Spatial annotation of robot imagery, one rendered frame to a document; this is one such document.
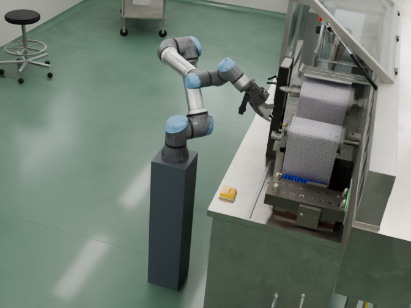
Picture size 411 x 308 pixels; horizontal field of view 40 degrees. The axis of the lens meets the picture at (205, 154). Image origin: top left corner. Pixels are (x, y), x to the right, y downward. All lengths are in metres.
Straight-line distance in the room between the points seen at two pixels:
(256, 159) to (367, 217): 1.35
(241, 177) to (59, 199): 1.74
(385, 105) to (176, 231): 1.53
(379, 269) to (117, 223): 2.41
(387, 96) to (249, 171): 1.02
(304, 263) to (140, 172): 2.11
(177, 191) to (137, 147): 1.82
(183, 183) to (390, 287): 1.39
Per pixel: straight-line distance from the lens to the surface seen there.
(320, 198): 2.68
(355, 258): 1.95
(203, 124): 3.00
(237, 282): 2.95
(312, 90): 2.85
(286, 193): 2.67
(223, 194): 2.78
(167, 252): 3.37
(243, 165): 3.05
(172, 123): 2.94
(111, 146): 4.85
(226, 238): 2.78
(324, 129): 2.68
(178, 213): 3.15
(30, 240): 3.95
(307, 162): 2.74
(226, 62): 2.62
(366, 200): 1.83
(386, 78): 2.37
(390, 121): 2.08
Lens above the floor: 2.56
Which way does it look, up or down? 32 degrees down
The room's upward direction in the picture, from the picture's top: 5 degrees clockwise
